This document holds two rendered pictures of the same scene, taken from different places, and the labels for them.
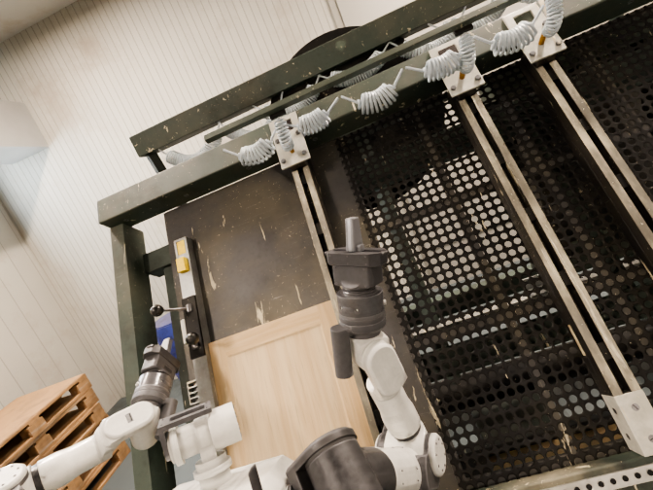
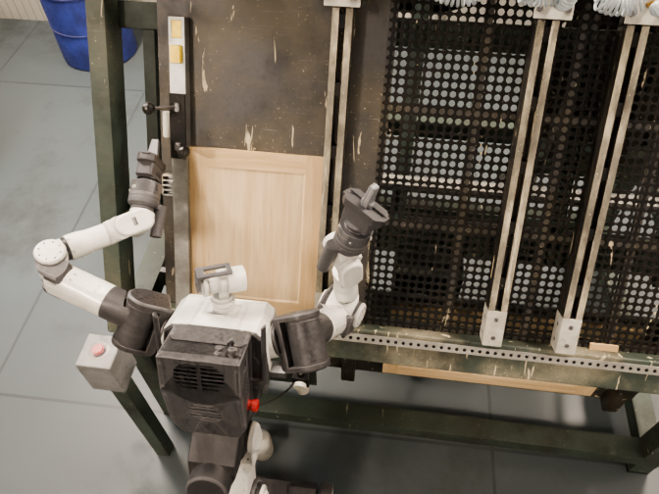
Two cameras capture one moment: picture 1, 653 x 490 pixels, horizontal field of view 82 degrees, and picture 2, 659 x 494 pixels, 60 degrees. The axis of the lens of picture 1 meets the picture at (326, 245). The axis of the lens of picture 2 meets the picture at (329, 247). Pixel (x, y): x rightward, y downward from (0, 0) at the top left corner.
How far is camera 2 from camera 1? 0.87 m
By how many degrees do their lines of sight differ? 39
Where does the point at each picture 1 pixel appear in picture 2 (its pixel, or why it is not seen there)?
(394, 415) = (342, 291)
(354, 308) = (348, 241)
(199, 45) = not seen: outside the picture
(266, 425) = (230, 234)
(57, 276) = not seen: outside the picture
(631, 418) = (488, 324)
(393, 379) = (353, 280)
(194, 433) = (219, 283)
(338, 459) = (308, 328)
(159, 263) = (139, 24)
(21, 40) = not seen: outside the picture
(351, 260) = (361, 215)
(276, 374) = (250, 199)
